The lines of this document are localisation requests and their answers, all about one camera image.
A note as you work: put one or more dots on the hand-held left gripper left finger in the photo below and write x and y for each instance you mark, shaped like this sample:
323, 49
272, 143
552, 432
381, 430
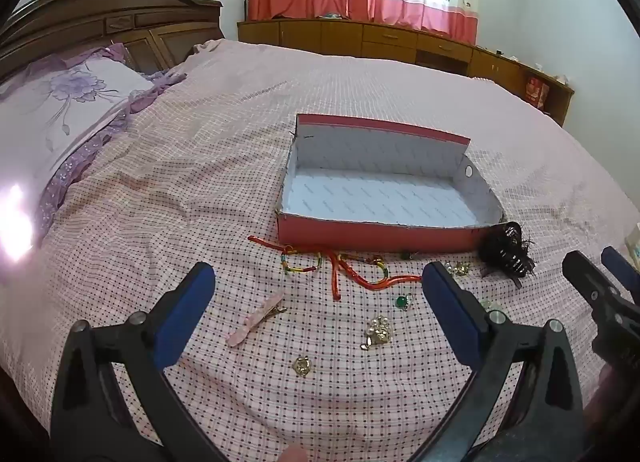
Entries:
185, 317

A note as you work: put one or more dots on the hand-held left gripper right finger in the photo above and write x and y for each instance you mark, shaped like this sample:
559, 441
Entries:
450, 312

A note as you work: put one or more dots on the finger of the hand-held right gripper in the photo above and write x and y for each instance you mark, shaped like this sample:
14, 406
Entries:
620, 264
595, 287

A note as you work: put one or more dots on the gold ear stud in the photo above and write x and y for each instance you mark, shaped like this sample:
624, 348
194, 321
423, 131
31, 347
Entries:
460, 269

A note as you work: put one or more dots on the pink hair clip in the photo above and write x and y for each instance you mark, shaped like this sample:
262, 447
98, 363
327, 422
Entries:
250, 324

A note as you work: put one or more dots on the gold brooch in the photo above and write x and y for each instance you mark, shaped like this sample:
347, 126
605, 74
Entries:
377, 331

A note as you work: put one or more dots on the black feather hair clip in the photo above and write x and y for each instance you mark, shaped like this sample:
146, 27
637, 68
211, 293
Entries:
500, 249

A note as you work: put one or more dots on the small gold earring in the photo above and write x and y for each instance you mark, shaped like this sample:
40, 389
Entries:
302, 366

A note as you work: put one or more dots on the red cardboard box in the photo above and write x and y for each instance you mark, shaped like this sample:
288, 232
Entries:
380, 192

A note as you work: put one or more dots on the red gift bag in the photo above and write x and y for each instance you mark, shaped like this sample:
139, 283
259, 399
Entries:
536, 91

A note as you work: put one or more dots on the purple floral pillow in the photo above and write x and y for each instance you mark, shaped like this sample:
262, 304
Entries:
60, 107

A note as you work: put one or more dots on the long wooden cabinet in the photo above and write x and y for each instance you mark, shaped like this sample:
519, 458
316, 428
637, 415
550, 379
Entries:
340, 37

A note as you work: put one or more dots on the small teal object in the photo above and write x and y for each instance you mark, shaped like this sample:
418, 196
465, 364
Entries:
331, 15

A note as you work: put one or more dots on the dark wooden headboard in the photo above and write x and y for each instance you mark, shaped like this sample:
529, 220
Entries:
100, 7

